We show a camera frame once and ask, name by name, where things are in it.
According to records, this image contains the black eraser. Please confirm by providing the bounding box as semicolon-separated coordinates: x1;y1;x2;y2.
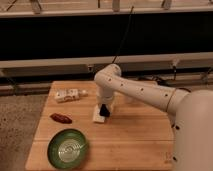
100;104;110;117

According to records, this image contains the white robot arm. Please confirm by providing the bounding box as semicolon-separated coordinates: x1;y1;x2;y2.
94;64;213;171

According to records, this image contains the white plastic bottle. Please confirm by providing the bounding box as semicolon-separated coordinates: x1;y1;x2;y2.
54;89;88;103

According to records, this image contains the wooden cutting board table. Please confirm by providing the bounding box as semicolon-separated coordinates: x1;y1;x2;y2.
25;81;173;171

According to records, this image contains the dark red chili pepper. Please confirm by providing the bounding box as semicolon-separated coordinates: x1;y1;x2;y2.
51;113;72;124

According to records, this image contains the green glass bowl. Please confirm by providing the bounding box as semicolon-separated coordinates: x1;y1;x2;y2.
47;129;89;170

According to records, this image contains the black hanging cable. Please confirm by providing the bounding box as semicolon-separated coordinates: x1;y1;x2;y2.
111;5;136;66

